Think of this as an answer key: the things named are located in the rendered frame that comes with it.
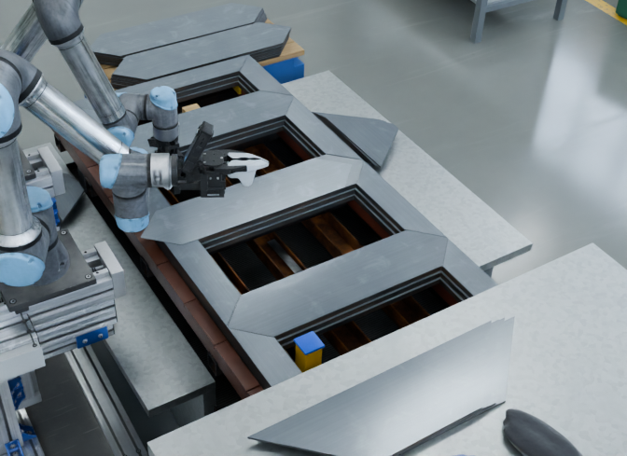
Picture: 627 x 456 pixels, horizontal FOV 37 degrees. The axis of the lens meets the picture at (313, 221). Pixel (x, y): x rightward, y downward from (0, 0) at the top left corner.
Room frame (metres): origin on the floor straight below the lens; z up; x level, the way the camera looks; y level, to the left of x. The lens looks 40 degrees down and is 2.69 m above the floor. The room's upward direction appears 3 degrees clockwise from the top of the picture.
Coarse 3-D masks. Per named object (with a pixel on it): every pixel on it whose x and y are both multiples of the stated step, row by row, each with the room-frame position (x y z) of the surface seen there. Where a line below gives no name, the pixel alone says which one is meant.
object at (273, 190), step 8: (264, 176) 2.39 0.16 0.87; (272, 176) 2.39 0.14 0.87; (256, 184) 2.34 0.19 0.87; (264, 184) 2.35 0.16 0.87; (272, 184) 2.35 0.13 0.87; (280, 184) 2.35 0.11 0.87; (264, 192) 2.30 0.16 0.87; (272, 192) 2.31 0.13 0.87; (280, 192) 2.31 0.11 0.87; (288, 192) 2.31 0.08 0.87; (272, 200) 2.26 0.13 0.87; (280, 200) 2.27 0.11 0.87; (288, 200) 2.27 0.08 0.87; (296, 200) 2.27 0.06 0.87; (280, 208) 2.23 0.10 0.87
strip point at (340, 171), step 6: (318, 162) 2.48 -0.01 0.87; (324, 162) 2.48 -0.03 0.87; (330, 162) 2.48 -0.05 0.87; (336, 162) 2.48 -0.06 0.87; (342, 162) 2.48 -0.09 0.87; (330, 168) 2.45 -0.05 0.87; (336, 168) 2.45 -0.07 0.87; (342, 168) 2.45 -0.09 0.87; (348, 168) 2.45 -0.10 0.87; (336, 174) 2.42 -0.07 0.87; (342, 174) 2.42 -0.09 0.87; (348, 174) 2.42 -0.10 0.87; (342, 180) 2.39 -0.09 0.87; (342, 186) 2.36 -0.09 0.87
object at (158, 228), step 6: (156, 216) 2.16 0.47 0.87; (150, 222) 2.13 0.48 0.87; (156, 222) 2.13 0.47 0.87; (162, 222) 2.13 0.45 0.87; (150, 228) 2.10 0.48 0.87; (156, 228) 2.10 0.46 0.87; (162, 228) 2.10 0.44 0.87; (168, 228) 2.10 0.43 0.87; (150, 234) 2.08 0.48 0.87; (156, 234) 2.08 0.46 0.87; (162, 234) 2.08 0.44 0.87; (168, 234) 2.08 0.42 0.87; (156, 240) 2.05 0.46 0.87; (162, 240) 2.05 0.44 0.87; (168, 240) 2.05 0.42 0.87; (174, 240) 2.06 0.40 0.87
